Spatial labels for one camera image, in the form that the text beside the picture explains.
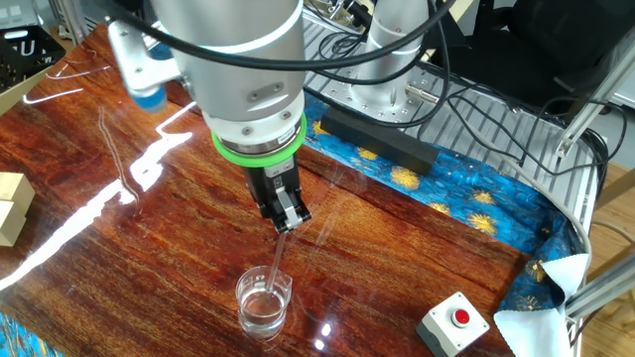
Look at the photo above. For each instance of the light wooden cube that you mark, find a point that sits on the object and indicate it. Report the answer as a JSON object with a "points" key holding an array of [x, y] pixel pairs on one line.
{"points": [[11, 225], [17, 188]]}

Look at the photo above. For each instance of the blue starry print cloth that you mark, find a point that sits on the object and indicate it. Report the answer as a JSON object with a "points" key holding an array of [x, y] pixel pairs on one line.
{"points": [[533, 287]]}

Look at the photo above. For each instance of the clear glass beaker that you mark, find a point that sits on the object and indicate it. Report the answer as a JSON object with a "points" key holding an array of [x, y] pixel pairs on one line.
{"points": [[263, 307]]}

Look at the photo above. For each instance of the wrist camera on white bracket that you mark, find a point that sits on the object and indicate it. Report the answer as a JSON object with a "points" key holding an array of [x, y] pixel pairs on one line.
{"points": [[144, 69]]}

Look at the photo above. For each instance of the white zigzag edge cloth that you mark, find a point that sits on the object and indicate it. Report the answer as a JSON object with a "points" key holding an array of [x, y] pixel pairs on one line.
{"points": [[541, 327]]}

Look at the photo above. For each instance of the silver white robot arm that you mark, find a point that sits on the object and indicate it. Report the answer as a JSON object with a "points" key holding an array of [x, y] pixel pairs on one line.
{"points": [[238, 59]]}

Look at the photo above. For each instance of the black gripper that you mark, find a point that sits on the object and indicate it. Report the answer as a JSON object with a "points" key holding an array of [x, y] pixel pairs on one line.
{"points": [[270, 181]]}

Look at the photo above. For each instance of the silver robot mounting plate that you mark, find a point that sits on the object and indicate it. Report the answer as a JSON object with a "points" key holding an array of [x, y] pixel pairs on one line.
{"points": [[382, 99]]}

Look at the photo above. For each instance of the glossy wood grain mat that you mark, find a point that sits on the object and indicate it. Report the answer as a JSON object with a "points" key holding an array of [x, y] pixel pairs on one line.
{"points": [[198, 238]]}

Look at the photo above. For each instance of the black perforated metal crate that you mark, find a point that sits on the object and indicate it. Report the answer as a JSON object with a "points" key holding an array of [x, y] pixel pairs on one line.
{"points": [[25, 54]]}

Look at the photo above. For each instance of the red button switch box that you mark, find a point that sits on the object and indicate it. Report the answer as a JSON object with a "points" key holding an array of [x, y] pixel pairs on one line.
{"points": [[454, 322]]}

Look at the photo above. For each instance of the black office chair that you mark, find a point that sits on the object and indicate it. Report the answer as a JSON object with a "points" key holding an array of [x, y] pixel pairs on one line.
{"points": [[536, 49]]}

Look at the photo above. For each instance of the slanted aluminium frame profile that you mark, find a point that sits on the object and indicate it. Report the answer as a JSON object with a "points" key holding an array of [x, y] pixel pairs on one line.
{"points": [[595, 94]]}

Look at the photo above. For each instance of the black ridged bar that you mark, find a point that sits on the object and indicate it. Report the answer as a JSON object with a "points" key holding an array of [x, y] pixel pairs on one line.
{"points": [[379, 141]]}

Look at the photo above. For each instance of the blue starry painting tablecloth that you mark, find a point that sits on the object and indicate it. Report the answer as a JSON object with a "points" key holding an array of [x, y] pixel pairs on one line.
{"points": [[471, 193]]}

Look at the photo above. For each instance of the clear glass stirring rod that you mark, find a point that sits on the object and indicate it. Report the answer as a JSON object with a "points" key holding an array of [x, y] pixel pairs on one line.
{"points": [[276, 263]]}

